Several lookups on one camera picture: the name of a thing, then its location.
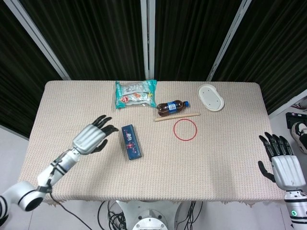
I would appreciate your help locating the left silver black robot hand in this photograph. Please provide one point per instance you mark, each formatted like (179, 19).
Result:
(88, 139)

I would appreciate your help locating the white red sneaker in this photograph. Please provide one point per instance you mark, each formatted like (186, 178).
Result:
(301, 104)

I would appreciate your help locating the wooden stick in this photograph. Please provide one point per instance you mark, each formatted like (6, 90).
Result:
(177, 116)

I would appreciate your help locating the blue glasses case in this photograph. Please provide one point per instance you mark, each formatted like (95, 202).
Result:
(131, 143)

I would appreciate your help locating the teal snack bag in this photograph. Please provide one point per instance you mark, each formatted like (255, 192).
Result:
(134, 94)

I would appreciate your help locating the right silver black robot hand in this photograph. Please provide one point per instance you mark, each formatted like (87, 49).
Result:
(287, 170)

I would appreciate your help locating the white black sneaker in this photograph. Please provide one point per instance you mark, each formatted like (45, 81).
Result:
(299, 134)

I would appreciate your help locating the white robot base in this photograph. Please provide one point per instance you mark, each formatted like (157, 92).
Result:
(148, 215)

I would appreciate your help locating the beige woven tablecloth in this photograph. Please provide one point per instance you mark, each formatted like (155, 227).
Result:
(168, 167)

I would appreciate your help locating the grey metal partition post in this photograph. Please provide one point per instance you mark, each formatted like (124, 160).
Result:
(38, 39)
(287, 101)
(227, 38)
(148, 38)

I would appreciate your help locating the cola bottle blue cap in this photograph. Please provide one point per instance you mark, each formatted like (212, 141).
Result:
(170, 107)

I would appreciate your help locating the black pleated curtain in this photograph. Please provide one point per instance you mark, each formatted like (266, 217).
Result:
(192, 36)
(16, 83)
(268, 48)
(96, 38)

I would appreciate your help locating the black case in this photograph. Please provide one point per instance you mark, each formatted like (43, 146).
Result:
(291, 117)

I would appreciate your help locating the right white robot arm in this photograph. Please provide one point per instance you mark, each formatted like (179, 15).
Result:
(296, 210)

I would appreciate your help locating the white oval tray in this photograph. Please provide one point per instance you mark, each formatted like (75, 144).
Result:
(211, 98)

